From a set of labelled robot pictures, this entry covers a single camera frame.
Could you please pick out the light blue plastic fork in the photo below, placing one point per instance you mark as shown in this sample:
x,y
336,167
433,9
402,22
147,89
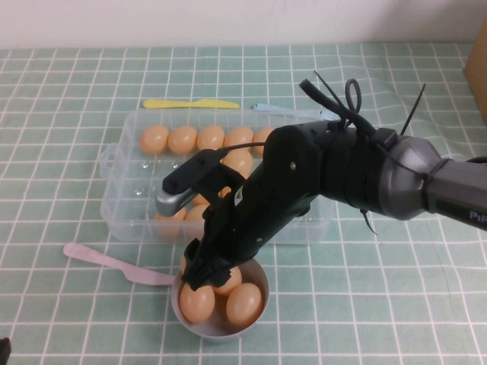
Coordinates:
x,y
274,109

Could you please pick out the green checked tablecloth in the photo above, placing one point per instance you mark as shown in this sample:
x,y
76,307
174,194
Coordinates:
x,y
57,114

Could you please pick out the pale pink plastic knife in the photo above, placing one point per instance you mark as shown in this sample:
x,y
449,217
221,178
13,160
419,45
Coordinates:
x,y
95,258

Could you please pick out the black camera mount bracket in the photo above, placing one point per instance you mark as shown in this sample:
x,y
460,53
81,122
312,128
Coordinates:
x,y
194,167

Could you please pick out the brown cardboard box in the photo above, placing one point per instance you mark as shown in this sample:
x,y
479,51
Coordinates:
x,y
477,76

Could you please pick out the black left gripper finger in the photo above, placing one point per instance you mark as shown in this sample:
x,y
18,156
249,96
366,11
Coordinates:
x,y
4,351

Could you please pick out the orange plastic egg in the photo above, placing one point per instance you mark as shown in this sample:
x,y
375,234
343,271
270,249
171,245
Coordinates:
x,y
239,163
243,304
154,139
183,266
239,135
260,138
210,137
196,216
171,226
182,139
233,283
196,304

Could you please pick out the yellow plastic knife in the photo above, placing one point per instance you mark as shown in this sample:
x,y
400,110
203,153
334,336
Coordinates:
x,y
171,103

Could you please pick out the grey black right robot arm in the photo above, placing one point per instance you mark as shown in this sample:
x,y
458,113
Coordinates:
x,y
403,182

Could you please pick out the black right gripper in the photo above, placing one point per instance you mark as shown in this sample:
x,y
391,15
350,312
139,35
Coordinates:
x,y
243,224

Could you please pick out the silver metal bowl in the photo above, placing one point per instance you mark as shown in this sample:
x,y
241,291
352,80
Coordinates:
x,y
213,331

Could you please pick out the black zip tie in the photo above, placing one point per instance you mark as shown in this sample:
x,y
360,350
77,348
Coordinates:
x,y
414,108
327,86
368,222

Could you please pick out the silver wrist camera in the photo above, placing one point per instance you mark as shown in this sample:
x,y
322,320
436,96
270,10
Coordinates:
x,y
169,205

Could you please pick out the clear plastic egg box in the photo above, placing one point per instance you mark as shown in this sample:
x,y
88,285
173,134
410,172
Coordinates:
x,y
125,213

